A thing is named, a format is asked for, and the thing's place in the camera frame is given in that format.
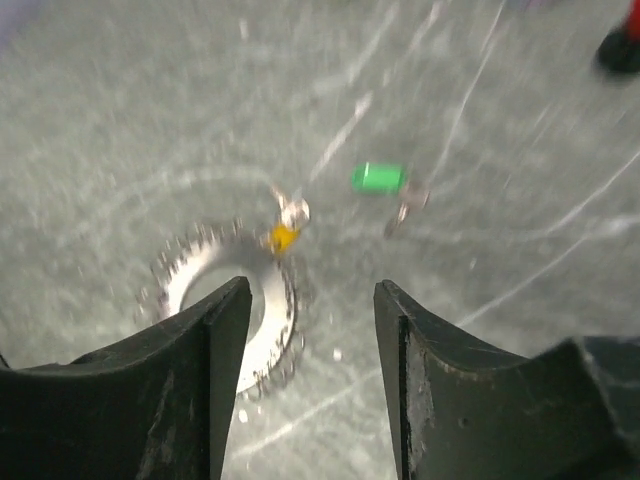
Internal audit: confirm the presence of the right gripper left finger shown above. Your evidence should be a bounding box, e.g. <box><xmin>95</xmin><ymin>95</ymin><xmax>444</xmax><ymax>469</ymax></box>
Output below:
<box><xmin>0</xmin><ymin>275</ymin><xmax>251</xmax><ymax>480</ymax></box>

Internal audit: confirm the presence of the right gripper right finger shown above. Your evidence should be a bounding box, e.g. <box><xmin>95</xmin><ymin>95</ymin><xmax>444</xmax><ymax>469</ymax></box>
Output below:
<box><xmin>373</xmin><ymin>280</ymin><xmax>630</xmax><ymax>480</ymax></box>

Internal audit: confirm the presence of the green tagged key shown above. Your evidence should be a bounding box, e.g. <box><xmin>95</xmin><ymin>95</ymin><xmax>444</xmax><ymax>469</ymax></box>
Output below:
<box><xmin>351</xmin><ymin>162</ymin><xmax>430</xmax><ymax>238</ymax></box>

